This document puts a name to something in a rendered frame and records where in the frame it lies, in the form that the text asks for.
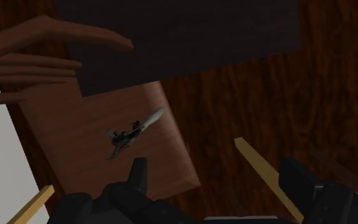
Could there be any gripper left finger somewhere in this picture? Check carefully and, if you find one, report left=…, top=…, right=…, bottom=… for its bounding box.
left=46, top=157, right=199, bottom=224

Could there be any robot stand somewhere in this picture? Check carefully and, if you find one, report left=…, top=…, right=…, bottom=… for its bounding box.
left=53, top=0, right=302, bottom=98

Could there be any brown wooden table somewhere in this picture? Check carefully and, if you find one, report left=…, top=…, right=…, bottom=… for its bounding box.
left=17, top=80, right=202, bottom=200

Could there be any light wooden bar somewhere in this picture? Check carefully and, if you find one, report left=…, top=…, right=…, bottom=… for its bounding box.
left=6, top=185, right=56, bottom=224
left=233, top=136, right=305, bottom=224

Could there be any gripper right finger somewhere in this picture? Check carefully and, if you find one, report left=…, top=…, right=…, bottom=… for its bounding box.
left=278, top=156, right=358, bottom=224

